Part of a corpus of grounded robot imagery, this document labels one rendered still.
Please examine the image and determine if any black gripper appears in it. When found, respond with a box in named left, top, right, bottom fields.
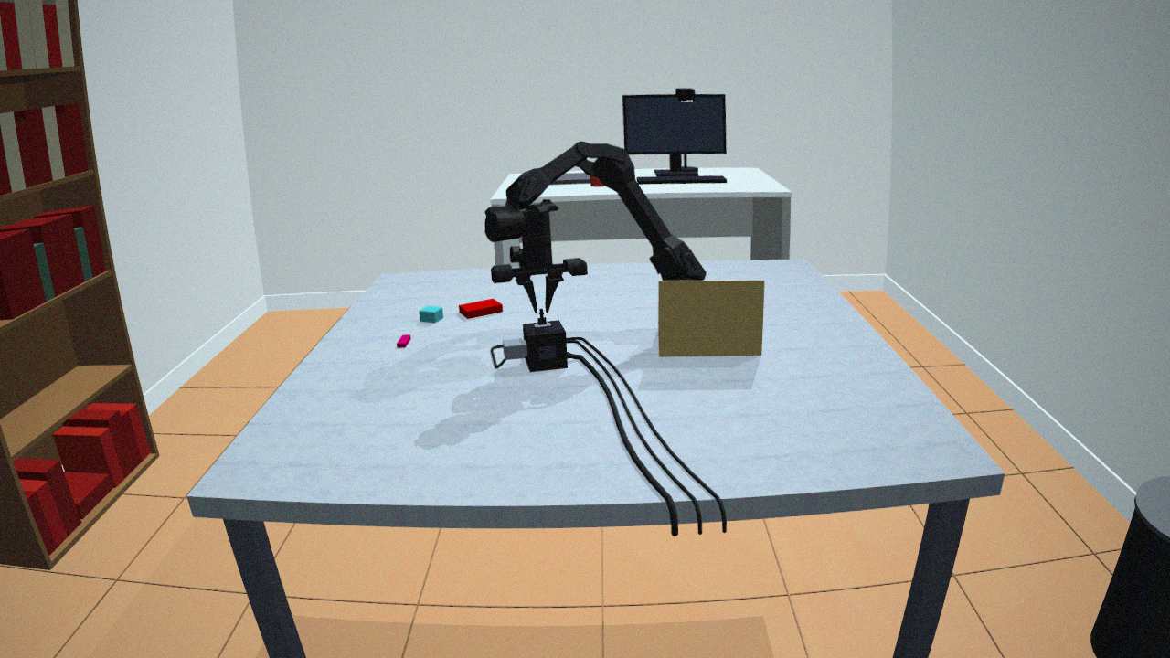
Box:
left=491, top=235, right=589, bottom=313

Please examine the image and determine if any red rectangular block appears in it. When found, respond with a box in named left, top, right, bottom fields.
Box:
left=459, top=299, right=504, bottom=318

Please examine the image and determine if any teal cube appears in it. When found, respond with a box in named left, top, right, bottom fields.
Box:
left=419, top=306, right=443, bottom=323

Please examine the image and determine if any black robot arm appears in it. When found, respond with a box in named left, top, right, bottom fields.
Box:
left=486, top=142, right=707, bottom=281

